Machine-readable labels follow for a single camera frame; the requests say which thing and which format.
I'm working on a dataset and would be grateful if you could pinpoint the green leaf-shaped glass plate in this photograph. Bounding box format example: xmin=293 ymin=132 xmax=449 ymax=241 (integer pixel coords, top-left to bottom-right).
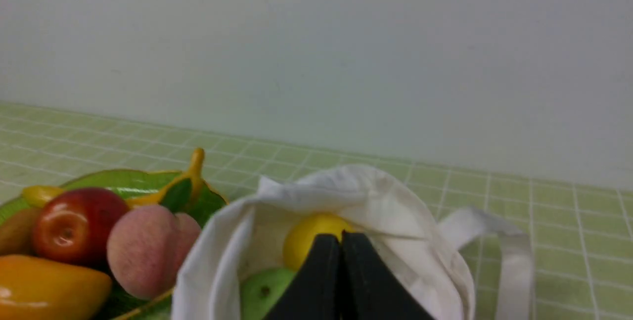
xmin=0 ymin=169 xmax=229 ymax=320

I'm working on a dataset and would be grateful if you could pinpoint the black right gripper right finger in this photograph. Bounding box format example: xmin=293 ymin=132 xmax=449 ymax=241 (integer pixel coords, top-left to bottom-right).
xmin=340 ymin=232 xmax=433 ymax=320

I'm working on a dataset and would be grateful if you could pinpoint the green fruit in bag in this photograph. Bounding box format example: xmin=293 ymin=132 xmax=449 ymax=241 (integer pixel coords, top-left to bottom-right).
xmin=240 ymin=267 xmax=296 ymax=320

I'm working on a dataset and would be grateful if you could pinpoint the orange mango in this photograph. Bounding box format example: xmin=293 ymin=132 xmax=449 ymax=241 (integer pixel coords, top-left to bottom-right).
xmin=0 ymin=255 xmax=112 ymax=320

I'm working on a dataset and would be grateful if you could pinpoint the green checkered tablecloth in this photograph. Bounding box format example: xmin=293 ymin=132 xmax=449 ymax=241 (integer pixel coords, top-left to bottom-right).
xmin=1 ymin=102 xmax=632 ymax=320

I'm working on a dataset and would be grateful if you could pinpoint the brown kiwi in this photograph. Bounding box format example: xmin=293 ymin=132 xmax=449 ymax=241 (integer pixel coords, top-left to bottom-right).
xmin=0 ymin=209 xmax=42 ymax=256

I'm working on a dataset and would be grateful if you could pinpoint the red apple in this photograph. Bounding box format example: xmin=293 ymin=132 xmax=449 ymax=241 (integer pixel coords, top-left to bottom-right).
xmin=32 ymin=187 xmax=129 ymax=267

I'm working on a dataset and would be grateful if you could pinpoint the pink peach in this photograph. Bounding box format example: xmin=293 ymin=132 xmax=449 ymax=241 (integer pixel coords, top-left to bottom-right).
xmin=107 ymin=205 xmax=201 ymax=300

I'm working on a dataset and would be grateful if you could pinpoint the white cloth tote bag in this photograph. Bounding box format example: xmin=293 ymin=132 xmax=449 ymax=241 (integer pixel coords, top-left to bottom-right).
xmin=171 ymin=165 xmax=534 ymax=320

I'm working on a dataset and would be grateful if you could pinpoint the yellow lemon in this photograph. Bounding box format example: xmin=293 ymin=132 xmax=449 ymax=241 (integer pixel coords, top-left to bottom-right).
xmin=282 ymin=213 xmax=355 ymax=271

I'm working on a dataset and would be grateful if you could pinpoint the yellow banana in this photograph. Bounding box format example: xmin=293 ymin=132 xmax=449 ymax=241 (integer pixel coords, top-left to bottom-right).
xmin=20 ymin=148 xmax=205 ymax=212

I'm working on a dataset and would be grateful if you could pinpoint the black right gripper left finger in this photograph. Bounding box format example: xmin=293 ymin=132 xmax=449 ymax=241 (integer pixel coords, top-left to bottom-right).
xmin=265 ymin=234 xmax=341 ymax=320

